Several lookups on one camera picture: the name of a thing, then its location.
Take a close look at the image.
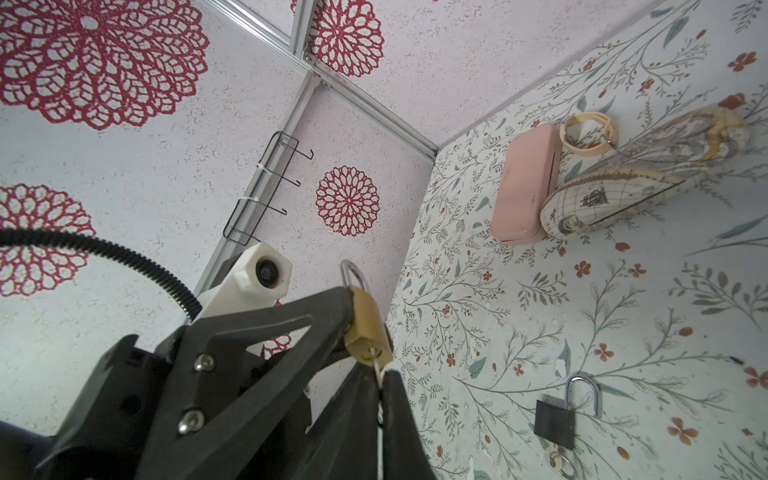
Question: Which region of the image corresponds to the brass padlock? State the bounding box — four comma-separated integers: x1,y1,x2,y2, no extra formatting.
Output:
340,260,393,368

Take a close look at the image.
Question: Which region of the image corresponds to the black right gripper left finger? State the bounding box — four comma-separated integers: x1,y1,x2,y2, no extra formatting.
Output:
292,365,379,480

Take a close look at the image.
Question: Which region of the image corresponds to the pink rectangular case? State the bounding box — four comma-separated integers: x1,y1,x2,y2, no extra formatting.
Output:
490,124,562,245

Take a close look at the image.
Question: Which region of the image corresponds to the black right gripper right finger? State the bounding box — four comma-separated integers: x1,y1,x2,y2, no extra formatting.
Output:
381,370,436,480

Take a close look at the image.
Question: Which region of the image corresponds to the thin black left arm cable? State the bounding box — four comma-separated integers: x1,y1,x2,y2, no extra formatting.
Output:
0,228,204,323

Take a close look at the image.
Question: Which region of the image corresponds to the black wire wall rack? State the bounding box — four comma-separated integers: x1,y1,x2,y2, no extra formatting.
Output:
222,130,315,247

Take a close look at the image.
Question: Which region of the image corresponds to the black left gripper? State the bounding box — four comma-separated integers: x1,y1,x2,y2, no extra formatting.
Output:
1,287,354,479

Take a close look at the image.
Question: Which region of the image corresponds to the cream bangle ring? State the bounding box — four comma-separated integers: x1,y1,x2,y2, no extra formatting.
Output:
559,110,619,158

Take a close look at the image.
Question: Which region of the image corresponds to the small black square block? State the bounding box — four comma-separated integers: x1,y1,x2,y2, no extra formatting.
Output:
533,372,603,450

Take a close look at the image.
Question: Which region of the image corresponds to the map patterned glasses case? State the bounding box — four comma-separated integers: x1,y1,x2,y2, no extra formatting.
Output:
540,105,750,240

